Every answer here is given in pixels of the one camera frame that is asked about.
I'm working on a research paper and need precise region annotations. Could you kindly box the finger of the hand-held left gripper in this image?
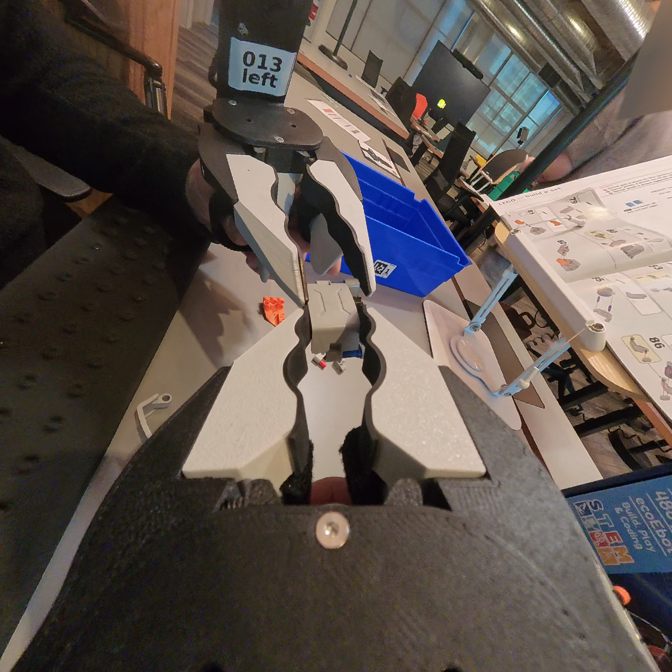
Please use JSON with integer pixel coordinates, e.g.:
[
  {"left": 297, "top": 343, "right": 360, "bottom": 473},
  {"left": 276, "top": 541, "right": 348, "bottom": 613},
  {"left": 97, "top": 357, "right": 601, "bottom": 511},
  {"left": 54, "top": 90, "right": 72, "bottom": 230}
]
[
  {"left": 300, "top": 160, "right": 377, "bottom": 298},
  {"left": 226, "top": 155, "right": 307, "bottom": 286}
]

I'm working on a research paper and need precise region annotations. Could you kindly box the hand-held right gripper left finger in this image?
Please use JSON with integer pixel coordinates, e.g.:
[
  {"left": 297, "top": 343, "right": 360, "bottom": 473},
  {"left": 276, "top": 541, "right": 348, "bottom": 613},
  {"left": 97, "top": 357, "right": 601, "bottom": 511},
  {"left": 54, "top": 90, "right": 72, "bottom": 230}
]
[{"left": 182, "top": 305, "right": 316, "bottom": 496}]

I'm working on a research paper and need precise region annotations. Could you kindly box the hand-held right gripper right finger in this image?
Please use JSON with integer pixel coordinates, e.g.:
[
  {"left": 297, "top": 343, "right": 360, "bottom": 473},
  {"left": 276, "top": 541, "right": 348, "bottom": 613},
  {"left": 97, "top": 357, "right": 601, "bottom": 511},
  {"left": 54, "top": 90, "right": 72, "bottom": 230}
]
[{"left": 357, "top": 305, "right": 486, "bottom": 492}]

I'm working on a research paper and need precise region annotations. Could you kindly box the person's left forearm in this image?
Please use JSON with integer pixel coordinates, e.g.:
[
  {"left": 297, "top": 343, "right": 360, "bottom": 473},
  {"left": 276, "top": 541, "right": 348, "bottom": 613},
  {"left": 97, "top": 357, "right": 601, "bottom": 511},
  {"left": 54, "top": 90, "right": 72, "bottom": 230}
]
[{"left": 0, "top": 0, "right": 226, "bottom": 216}]

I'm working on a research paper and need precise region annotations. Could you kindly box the person's left hand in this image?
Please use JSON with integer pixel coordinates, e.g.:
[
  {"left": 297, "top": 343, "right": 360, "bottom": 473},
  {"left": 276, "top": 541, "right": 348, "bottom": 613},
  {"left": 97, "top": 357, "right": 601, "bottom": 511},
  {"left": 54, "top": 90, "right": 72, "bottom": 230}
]
[{"left": 187, "top": 158, "right": 255, "bottom": 255}]

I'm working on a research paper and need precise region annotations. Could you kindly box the blue plastic bin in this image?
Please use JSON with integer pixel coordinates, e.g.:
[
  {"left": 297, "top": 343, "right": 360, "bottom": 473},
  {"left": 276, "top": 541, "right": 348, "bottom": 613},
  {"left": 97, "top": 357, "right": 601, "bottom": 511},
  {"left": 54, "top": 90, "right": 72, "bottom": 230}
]
[{"left": 307, "top": 153, "right": 472, "bottom": 297}]

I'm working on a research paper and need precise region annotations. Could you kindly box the white book stand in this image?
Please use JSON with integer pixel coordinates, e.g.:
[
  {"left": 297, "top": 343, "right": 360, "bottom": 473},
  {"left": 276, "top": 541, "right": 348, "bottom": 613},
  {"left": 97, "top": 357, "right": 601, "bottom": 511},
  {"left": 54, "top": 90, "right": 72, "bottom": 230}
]
[{"left": 422, "top": 263, "right": 608, "bottom": 431}]

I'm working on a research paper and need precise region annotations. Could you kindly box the grey curved toy part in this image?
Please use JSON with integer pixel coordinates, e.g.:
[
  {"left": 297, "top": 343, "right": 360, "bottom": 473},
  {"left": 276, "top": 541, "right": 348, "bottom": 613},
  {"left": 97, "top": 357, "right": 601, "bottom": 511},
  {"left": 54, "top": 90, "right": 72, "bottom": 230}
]
[{"left": 135, "top": 393, "right": 173, "bottom": 439}]

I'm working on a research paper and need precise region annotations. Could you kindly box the black office chair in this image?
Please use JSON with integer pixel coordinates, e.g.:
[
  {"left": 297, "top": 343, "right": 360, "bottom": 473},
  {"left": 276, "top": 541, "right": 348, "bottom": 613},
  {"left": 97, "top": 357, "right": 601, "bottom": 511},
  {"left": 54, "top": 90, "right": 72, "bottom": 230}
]
[{"left": 63, "top": 0, "right": 169, "bottom": 116}]

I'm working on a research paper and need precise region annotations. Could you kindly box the black monitor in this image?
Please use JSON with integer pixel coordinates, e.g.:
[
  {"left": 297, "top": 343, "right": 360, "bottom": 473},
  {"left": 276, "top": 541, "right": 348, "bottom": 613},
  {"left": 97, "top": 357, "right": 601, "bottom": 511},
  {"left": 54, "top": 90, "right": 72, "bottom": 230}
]
[{"left": 410, "top": 40, "right": 492, "bottom": 129}]

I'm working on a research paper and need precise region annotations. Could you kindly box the black foam pad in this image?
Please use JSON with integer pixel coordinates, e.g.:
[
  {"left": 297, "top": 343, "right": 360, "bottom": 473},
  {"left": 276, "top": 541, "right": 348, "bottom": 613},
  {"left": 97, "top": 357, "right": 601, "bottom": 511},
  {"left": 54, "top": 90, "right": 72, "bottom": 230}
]
[{"left": 0, "top": 200, "right": 211, "bottom": 631}]

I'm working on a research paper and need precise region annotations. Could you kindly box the blue robot kit box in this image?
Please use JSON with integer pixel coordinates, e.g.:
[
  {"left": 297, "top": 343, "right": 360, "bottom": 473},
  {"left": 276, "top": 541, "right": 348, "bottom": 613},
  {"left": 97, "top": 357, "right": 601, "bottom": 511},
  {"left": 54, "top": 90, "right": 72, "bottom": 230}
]
[{"left": 562, "top": 468, "right": 672, "bottom": 576}]

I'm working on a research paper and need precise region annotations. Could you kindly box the open instruction booklet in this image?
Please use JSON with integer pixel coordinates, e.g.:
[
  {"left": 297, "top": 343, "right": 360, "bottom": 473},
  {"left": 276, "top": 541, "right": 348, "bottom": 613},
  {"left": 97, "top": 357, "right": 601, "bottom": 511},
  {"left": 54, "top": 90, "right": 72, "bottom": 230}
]
[{"left": 492, "top": 156, "right": 672, "bottom": 421}]

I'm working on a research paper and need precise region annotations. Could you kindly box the black ceiling pole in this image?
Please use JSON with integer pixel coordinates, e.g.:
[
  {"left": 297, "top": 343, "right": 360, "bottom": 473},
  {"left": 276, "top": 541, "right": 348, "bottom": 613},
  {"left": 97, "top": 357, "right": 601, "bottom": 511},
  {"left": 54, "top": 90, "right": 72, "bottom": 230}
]
[{"left": 504, "top": 53, "right": 641, "bottom": 200}]

